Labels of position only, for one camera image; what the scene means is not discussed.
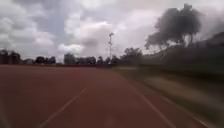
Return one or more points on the dark fence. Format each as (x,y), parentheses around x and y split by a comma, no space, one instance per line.
(196,58)

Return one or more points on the large dark tree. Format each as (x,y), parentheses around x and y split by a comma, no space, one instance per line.
(175,25)

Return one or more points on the tall floodlight pole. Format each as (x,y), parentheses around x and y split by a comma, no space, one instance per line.
(110,46)

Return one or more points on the red running track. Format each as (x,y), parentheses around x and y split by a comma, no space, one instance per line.
(100,103)

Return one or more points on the grass verge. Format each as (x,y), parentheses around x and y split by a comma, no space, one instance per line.
(186,91)

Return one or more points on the row of distant trees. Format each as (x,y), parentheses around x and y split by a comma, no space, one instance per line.
(131,56)

